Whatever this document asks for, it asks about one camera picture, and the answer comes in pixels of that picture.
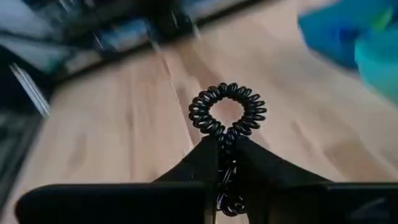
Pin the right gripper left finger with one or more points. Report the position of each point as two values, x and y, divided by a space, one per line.
124 202

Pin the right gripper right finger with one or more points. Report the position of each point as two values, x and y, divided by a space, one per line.
311 202

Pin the black spiral wrist coil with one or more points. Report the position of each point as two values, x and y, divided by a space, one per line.
199 109

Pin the teal translucent bin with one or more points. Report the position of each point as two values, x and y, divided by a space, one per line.
382 68

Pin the blue plastic bin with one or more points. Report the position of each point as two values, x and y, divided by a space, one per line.
329 37

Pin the silver metal bracket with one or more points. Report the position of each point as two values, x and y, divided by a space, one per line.
31 90

